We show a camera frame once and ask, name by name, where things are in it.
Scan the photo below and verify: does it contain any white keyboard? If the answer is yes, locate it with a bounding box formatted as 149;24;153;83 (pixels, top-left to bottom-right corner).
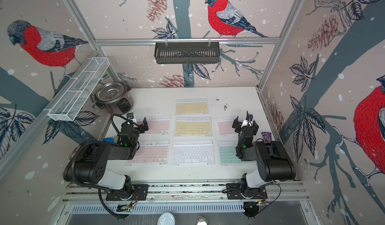
171;140;215;166

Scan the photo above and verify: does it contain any green keyboard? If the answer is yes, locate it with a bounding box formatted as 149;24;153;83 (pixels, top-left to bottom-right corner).
218;141;256;166

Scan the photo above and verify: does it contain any white round lid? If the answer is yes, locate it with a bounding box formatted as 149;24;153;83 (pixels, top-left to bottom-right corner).
157;213;176;225

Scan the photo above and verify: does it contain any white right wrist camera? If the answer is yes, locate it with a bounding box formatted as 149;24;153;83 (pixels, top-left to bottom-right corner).
242;112;253;127

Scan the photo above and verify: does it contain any aluminium mounting rail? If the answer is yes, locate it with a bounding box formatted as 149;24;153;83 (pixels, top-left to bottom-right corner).
62;180;310;203

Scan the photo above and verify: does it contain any near left pink keyboard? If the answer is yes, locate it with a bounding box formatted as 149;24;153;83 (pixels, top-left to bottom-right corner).
125;140;169;166

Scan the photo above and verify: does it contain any pink keyboard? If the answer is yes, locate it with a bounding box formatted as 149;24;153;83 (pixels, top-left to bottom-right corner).
145;116;171;135
125;140;169;166
216;116;237;137

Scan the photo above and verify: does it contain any yellow keyboard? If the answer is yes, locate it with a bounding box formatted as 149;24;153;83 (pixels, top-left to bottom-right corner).
174;117;212;137
175;99;209;115

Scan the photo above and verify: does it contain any purple candy bar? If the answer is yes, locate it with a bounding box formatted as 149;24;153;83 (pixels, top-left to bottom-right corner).
261;132;272;144

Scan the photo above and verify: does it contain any far left pink keyboard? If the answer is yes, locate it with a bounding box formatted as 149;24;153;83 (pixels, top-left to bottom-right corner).
145;116;171;135

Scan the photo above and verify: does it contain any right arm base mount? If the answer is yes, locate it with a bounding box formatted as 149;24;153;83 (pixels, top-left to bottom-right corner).
221;183;267;200

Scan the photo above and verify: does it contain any white wire mesh shelf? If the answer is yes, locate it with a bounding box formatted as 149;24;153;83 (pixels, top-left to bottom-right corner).
48;57;110;121

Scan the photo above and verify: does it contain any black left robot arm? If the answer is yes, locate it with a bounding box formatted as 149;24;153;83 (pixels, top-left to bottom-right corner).
63;114;148;194

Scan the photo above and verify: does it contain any far right pink keyboard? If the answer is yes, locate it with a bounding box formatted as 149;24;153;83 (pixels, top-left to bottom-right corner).
216;116;237;137

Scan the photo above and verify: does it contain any silver rice cooker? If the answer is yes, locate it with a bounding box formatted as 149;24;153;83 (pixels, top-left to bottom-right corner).
95;81;134;115

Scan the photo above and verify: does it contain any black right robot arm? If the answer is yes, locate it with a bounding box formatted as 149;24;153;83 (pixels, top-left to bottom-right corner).
232;114;296;192

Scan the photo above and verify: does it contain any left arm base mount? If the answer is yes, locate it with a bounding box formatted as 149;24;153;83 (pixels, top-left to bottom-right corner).
106;184;149;202

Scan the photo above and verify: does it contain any black hanging basket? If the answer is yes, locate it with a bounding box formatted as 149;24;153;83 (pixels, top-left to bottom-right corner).
154;42;220;64

